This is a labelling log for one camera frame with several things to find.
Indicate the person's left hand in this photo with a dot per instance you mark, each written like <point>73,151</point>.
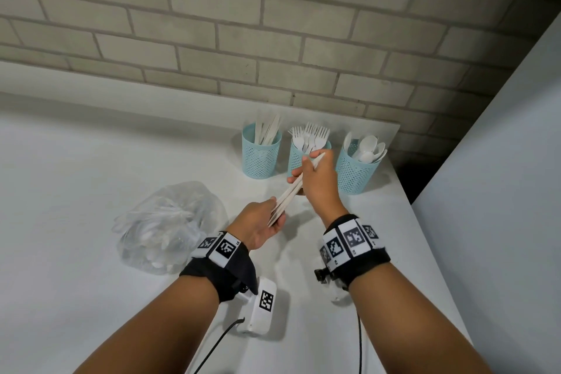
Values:
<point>250,224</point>

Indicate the teal mesh cup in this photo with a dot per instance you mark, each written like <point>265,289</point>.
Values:
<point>357,176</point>
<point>296,163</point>
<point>261,159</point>

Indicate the bundle of white plastic knives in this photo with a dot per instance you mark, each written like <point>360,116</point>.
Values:
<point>290,196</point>

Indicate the person's right hand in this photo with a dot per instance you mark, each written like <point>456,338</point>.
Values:
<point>320,189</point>

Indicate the black marker wristband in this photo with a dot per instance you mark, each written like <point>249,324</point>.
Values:
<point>355,251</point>
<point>223,264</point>

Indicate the person's right forearm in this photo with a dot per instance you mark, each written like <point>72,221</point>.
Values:
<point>407,325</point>

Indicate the person's right fingers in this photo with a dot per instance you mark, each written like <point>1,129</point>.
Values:
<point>309,162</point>

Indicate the group of white plastic spoons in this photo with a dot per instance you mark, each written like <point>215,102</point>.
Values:
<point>366,148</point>

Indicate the group of upright plastic knives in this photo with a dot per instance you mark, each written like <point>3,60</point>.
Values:
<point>268,130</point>

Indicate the clear plastic bag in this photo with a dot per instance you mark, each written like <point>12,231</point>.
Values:
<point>175,229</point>

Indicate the group of white plastic forks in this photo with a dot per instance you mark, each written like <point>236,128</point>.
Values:
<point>309,137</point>

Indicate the person's left thumb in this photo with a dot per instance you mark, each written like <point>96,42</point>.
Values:
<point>275,232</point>

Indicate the pile of bagged plastic cutlery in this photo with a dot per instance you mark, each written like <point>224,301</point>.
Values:
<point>166,238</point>

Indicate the white wrist camera unit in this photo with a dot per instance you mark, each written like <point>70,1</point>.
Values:
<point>261,308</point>

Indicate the clear wrist camera unit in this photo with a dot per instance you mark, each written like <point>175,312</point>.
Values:
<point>334,288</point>

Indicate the person's left forearm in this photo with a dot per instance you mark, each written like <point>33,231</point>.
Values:
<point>162,330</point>

